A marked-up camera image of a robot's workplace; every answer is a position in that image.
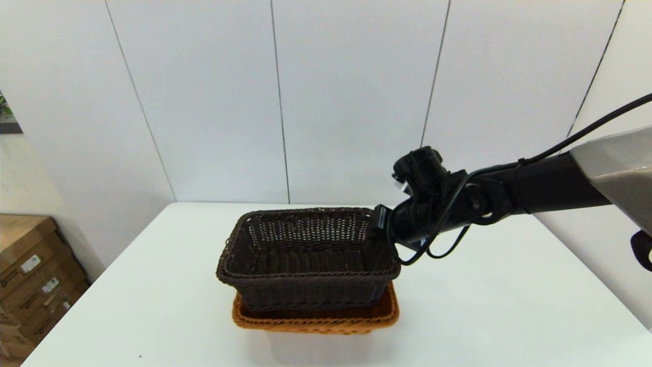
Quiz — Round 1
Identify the dark brown wicker basket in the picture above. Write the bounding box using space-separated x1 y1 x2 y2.
216 206 402 312

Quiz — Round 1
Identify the orange wicker basket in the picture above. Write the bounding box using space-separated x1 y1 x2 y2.
232 282 400 335

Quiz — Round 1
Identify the grey robot torso panel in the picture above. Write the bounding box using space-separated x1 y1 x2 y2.
569 126 652 236

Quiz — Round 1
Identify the brown cardboard box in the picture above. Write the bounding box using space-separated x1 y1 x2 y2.
0 215 71 301
0 255 85 327
20 280 93 348
0 306 37 367

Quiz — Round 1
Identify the dark framed plant picture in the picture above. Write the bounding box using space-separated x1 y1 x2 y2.
0 91 23 134

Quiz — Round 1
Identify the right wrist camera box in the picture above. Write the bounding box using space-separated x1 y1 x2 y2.
392 172 412 196

